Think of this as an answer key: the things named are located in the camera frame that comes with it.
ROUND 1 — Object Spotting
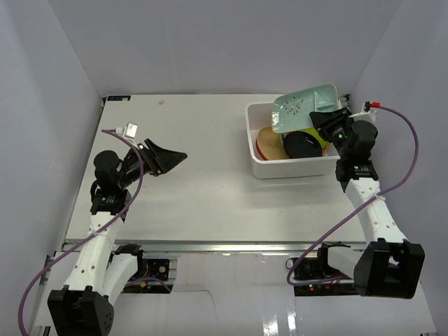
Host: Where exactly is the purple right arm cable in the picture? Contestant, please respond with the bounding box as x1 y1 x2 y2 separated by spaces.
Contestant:
286 104 419 287

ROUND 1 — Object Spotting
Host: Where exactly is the lime green round plate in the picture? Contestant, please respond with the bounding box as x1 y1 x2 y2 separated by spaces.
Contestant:
302 127 329 148

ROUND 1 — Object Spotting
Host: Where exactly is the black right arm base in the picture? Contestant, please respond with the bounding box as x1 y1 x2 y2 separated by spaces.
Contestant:
293 257 357 298

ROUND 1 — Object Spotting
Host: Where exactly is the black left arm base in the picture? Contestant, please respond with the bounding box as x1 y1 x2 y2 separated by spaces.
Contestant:
122 259 172 294

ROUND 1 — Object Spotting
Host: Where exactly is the pale green rectangular dish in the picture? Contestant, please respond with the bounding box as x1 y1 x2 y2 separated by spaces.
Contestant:
272 84 342 134

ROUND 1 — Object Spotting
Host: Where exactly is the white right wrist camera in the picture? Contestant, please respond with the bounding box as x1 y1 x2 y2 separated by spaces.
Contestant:
351 101 381 124

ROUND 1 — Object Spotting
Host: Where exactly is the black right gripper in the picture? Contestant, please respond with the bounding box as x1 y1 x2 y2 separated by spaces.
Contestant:
308 108 354 160

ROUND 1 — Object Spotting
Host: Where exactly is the tan round plate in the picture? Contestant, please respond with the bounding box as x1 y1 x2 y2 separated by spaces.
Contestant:
256 127 288 161

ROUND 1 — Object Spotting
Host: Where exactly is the aluminium table frame rail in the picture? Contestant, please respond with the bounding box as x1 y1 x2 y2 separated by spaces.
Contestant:
61 241 368 255

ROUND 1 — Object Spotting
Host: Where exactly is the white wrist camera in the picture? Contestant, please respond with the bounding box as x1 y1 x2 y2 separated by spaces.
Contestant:
351 101 381 124
113 122 143 149

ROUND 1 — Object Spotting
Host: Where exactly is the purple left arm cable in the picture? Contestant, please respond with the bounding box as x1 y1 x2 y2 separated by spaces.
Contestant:
17 129 172 336

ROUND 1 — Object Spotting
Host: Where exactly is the white plastic bin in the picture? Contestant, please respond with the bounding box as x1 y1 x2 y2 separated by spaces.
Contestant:
245 102 339 179

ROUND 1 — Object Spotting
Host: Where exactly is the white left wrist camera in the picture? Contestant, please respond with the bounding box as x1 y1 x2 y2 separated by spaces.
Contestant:
113 122 143 149

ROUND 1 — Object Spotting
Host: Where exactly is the blue label sticker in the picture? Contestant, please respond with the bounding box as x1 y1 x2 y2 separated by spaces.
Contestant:
106 95 131 102

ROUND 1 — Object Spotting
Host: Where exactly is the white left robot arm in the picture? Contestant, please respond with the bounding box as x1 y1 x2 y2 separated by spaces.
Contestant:
47 139 187 335

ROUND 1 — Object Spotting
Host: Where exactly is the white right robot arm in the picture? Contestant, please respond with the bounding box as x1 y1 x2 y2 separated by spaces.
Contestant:
309 104 425 300

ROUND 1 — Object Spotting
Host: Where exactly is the black round plate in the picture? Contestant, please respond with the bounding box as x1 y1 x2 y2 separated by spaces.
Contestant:
283 131 323 159

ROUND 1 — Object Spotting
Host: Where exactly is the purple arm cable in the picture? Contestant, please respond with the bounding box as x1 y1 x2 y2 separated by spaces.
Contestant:
17 129 172 336
286 104 419 287

